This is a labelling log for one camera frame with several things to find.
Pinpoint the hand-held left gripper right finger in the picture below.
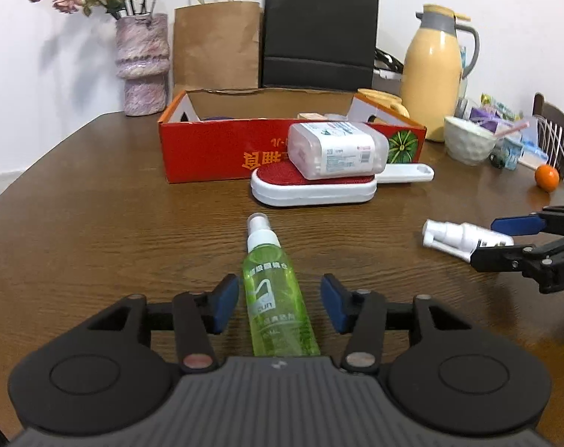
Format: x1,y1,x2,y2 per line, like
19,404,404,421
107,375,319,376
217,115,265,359
320,274,469,374

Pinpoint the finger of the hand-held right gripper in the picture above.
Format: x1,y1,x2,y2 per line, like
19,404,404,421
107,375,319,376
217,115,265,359
470,230,564,275
491,204,564,236

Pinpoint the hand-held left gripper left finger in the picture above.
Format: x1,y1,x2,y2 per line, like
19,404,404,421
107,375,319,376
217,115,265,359
84,274,240,373

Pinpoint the white spray bottle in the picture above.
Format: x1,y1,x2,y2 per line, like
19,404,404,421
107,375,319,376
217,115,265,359
422,220,515,261

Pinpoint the green spray bottle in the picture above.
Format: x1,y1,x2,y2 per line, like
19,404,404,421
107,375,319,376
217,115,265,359
241,213,321,358

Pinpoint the red cardboard box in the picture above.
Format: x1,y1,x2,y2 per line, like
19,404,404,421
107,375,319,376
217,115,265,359
158,88,427,184

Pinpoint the orange fruit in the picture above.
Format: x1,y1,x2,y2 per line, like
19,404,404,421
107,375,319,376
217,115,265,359
535,165,561,193

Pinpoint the small teal box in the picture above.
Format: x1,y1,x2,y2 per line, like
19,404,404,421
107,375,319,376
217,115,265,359
503,137,525,171

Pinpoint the white dimpled bowl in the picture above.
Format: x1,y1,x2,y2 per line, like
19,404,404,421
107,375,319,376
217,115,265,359
444,115,497,166

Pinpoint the pink spoon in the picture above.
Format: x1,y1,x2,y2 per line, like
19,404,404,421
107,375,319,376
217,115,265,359
493,120,530,140

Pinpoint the dark wooden chair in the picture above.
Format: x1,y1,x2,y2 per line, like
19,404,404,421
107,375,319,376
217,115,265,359
532,93,564,182

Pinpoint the purple packet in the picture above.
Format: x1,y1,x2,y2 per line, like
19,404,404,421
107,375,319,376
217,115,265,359
470,107,510,133

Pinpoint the white lint brush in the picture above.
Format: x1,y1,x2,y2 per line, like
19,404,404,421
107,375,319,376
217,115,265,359
251,162,435,206

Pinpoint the colourful candy packet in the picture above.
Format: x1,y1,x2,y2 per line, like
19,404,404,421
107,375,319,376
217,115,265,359
479,93,520,119

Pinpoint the clear cotton swab box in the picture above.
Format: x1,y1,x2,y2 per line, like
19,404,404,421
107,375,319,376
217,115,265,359
287,121,389,181

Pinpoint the yellow thermos jug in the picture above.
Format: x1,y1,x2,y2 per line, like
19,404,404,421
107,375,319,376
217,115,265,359
399,4,480,143

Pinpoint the purple textured vase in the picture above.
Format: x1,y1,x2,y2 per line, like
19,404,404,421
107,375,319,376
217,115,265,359
115,13,171,117

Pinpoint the brown paper bag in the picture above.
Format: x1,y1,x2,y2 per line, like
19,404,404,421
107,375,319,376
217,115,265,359
172,0,262,91

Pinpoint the black paper bag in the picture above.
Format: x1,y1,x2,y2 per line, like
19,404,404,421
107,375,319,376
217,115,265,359
262,0,380,90

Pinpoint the black cable bundle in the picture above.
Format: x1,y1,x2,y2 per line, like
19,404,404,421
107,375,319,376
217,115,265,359
375,49,404,73

